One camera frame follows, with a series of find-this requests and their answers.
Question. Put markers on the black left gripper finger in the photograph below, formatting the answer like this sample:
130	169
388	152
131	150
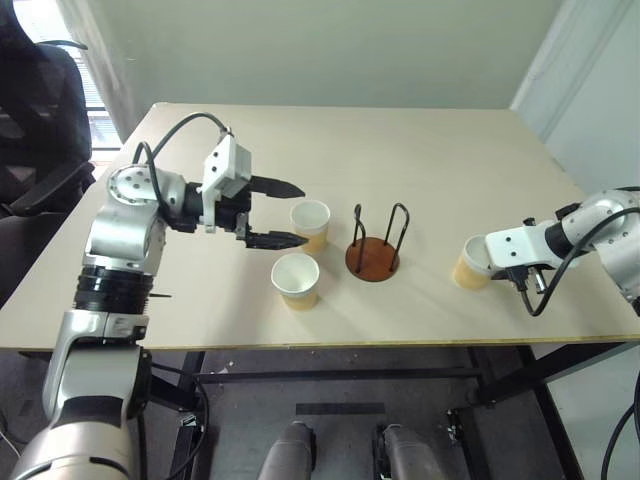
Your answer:
275	187
277	240

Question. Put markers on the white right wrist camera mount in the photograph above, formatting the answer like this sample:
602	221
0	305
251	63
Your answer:
515	245

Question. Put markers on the black office chair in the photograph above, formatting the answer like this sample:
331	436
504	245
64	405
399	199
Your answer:
35	130

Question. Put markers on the black tape strip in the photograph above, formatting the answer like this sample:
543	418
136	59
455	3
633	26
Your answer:
340	408

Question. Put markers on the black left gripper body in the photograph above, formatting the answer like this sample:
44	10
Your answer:
235	212

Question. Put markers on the white and tan paper cup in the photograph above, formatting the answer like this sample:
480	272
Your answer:
314	239
296	295
467	275

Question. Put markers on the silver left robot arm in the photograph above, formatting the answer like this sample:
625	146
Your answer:
122	230

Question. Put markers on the dark rounded grey shape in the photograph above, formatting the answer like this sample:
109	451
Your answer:
407	455
287	455

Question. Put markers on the black metal table frame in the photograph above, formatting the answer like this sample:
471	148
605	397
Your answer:
505	380

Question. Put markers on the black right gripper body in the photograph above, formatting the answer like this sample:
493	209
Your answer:
525	277

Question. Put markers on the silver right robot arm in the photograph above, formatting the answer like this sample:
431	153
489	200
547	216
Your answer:
607	225

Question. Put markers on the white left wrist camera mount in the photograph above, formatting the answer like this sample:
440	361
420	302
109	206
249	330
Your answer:
227	160

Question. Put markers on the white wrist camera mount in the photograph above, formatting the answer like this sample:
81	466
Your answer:
515	245
227	160

